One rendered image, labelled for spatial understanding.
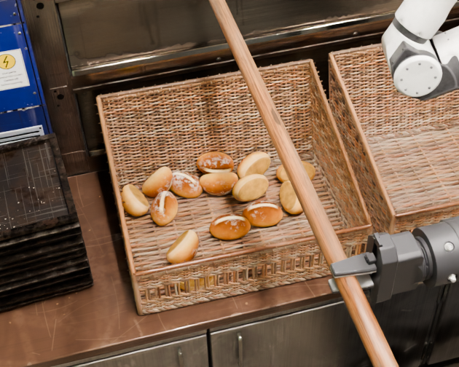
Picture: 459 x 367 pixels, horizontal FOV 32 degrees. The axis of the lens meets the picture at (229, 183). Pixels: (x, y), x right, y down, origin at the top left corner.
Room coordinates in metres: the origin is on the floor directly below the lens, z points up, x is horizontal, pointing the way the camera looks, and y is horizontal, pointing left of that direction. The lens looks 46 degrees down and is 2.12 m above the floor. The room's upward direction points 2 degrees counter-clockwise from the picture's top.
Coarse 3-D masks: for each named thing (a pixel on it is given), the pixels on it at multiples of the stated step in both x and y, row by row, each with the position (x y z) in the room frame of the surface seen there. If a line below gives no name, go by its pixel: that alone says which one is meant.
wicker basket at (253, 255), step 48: (144, 96) 1.54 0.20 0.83; (192, 96) 1.56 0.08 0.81; (240, 96) 1.58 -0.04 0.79; (288, 96) 1.60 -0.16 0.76; (192, 144) 1.52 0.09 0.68; (336, 144) 1.42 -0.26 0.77; (336, 192) 1.39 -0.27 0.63; (144, 240) 1.28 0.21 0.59; (240, 240) 1.27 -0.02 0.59; (288, 240) 1.15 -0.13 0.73; (144, 288) 1.07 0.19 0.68; (240, 288) 1.12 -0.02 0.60
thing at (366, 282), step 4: (356, 276) 0.71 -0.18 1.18; (360, 276) 0.71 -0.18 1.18; (364, 276) 0.71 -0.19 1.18; (368, 276) 0.71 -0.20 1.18; (332, 280) 0.70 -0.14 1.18; (360, 280) 0.70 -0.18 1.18; (364, 280) 0.70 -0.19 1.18; (368, 280) 0.70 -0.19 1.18; (372, 280) 0.70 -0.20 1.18; (332, 284) 0.70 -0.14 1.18; (336, 284) 0.70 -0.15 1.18; (360, 284) 0.69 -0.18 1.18; (364, 284) 0.69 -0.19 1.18; (368, 284) 0.69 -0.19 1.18; (372, 284) 0.69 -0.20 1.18; (332, 288) 0.69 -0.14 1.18; (336, 288) 0.69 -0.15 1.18; (364, 288) 0.69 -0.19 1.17; (368, 288) 0.69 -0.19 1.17; (332, 292) 0.69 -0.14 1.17; (336, 292) 0.69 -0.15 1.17
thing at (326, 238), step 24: (216, 0) 1.37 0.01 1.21; (240, 48) 1.21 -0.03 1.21; (264, 96) 1.08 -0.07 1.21; (264, 120) 1.03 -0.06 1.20; (288, 144) 0.96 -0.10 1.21; (288, 168) 0.91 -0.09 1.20; (312, 192) 0.85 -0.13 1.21; (312, 216) 0.80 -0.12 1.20; (336, 240) 0.75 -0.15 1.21; (360, 288) 0.67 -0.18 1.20; (360, 312) 0.63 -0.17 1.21; (360, 336) 0.60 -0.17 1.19; (384, 336) 0.59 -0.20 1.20; (384, 360) 0.55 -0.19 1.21
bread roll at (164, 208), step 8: (160, 192) 1.40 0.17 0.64; (168, 192) 1.39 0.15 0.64; (160, 200) 1.36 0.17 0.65; (168, 200) 1.36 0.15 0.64; (176, 200) 1.38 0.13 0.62; (152, 208) 1.35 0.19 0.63; (160, 208) 1.34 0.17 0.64; (168, 208) 1.34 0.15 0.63; (176, 208) 1.36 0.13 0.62; (152, 216) 1.34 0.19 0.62; (160, 216) 1.32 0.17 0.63; (168, 216) 1.33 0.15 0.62; (160, 224) 1.32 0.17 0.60
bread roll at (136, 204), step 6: (126, 186) 1.41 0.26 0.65; (132, 186) 1.42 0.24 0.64; (126, 192) 1.39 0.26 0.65; (132, 192) 1.38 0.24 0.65; (138, 192) 1.40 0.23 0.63; (126, 198) 1.37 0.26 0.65; (132, 198) 1.37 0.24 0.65; (138, 198) 1.37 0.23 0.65; (144, 198) 1.39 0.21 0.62; (126, 204) 1.36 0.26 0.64; (132, 204) 1.35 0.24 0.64; (138, 204) 1.35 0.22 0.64; (144, 204) 1.36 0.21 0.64; (126, 210) 1.36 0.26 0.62; (132, 210) 1.35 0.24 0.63; (138, 210) 1.34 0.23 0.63; (144, 210) 1.35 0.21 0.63
